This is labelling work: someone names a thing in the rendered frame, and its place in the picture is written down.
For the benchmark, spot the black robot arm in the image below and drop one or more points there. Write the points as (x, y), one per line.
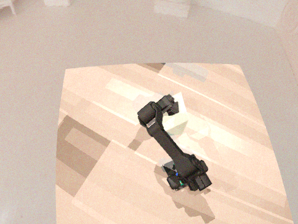
(188, 166)

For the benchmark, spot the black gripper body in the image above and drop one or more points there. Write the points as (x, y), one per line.
(173, 180)

